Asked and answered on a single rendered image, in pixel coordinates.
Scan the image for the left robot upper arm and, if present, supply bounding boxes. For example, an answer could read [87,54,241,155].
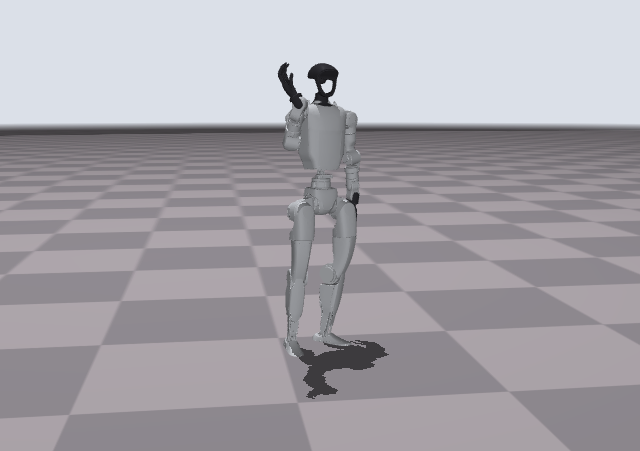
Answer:
[342,110,361,166]

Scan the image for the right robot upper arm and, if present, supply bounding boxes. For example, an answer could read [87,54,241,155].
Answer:
[284,110,307,151]

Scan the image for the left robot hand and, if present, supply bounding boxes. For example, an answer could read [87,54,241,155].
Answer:
[346,192,359,220]

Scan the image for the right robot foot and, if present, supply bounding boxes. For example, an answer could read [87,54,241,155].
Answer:
[283,337,304,357]

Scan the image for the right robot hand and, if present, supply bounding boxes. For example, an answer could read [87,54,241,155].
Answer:
[278,62,303,109]

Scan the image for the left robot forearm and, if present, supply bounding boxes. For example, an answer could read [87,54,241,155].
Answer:
[345,162,360,201]

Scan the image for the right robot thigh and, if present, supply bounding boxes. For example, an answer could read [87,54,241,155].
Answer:
[287,197,315,287]

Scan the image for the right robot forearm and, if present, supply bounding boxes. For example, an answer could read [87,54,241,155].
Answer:
[283,97,308,147]

